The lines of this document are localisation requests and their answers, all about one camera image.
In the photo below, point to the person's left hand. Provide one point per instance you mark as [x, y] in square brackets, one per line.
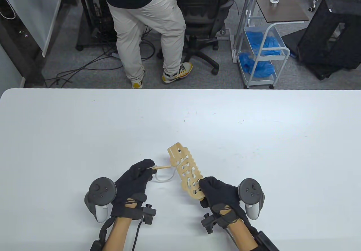
[129, 183]

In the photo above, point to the person's right hand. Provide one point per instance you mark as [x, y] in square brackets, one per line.
[222, 194]

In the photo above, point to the wooden crocodile lacing toy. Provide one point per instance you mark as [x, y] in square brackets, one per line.
[174, 155]

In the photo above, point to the person's right forearm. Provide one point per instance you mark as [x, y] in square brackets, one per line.
[242, 234]

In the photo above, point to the person's left forearm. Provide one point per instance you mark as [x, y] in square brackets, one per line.
[117, 234]

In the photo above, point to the grey white handheld controller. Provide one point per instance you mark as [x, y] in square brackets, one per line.
[249, 190]
[101, 190]

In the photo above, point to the grey power strip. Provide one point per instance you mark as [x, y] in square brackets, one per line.
[114, 55]

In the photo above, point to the blue plastic bag pile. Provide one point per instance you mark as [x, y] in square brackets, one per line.
[265, 43]
[256, 65]

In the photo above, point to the white rolling cart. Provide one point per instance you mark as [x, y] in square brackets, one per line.
[282, 62]

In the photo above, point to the black rolling platform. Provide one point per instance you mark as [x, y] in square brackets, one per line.
[84, 41]

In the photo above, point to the black flat board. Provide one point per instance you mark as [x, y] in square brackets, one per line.
[293, 41]

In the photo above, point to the dark wooden desk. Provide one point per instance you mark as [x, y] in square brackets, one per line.
[17, 50]

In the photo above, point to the black computer tower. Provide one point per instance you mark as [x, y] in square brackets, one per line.
[94, 8]

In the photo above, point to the black office chair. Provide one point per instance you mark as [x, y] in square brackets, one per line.
[206, 8]

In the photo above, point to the brown top side table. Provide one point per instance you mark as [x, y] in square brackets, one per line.
[282, 8]

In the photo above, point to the white panel board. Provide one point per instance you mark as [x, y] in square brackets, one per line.
[33, 8]

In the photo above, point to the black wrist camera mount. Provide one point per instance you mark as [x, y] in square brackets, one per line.
[210, 222]
[148, 214]

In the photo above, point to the black mesh frame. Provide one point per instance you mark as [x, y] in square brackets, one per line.
[318, 36]

